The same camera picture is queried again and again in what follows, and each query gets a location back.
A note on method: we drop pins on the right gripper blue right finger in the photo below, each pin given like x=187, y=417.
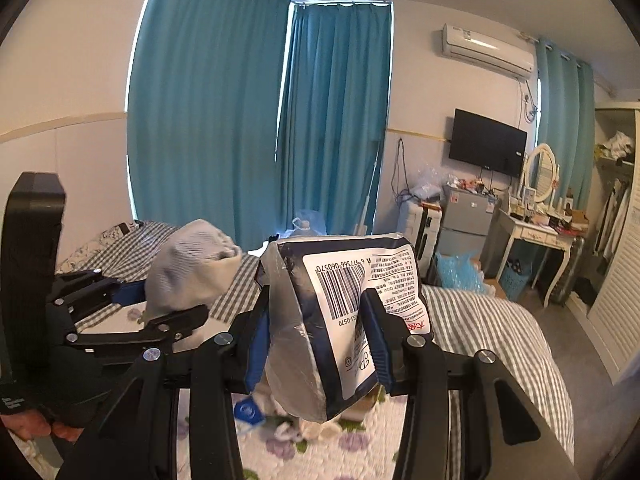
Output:
x=385, y=334

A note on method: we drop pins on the white oval vanity mirror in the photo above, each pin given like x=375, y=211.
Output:
x=540, y=177

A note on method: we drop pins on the clear water jug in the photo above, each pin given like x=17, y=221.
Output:
x=307, y=222

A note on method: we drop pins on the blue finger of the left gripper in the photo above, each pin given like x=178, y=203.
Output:
x=164, y=331
x=129, y=293

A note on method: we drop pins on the black wall television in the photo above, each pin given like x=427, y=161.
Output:
x=483, y=142

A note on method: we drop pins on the blue laundry basket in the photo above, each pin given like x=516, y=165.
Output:
x=514, y=278

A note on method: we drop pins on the navy white tissue pack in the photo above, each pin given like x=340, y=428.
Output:
x=320, y=362

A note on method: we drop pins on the teal curtain left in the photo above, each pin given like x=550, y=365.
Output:
x=202, y=108

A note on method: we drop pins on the white dressing table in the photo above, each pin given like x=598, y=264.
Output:
x=540, y=236

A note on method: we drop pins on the small blue white pack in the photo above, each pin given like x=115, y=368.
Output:
x=247, y=413

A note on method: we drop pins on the white floral quilted blanket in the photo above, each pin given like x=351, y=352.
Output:
x=362, y=446

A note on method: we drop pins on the teal curtain right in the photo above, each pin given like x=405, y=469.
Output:
x=566, y=121

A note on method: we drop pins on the blue plastic bag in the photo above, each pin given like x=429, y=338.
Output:
x=460, y=272

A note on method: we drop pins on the teal curtain middle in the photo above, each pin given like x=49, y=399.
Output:
x=334, y=112

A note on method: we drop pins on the grey mini fridge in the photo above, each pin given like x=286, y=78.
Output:
x=465, y=223

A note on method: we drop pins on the person's left hand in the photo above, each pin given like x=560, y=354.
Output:
x=31, y=424

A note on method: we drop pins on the white suitcase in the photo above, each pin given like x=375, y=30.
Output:
x=419, y=223

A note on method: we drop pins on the white wardrobe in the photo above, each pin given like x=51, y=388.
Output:
x=605, y=298

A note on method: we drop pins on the white grey sock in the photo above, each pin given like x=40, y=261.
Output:
x=195, y=266

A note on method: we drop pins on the teal curtain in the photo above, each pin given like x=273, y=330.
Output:
x=334, y=112
x=566, y=121
x=202, y=108

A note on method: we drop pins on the white air conditioner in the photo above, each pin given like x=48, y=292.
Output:
x=480, y=49

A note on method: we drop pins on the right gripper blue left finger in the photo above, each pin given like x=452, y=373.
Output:
x=258, y=341

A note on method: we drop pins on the grey checked bed sheet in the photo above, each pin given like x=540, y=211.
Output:
x=464, y=322

